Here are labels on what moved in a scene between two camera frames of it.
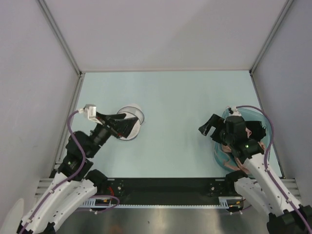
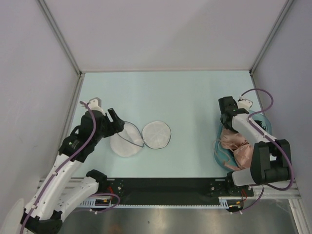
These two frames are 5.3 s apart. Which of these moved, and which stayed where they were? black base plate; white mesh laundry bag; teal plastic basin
Moved: white mesh laundry bag
Stayed: teal plastic basin; black base plate
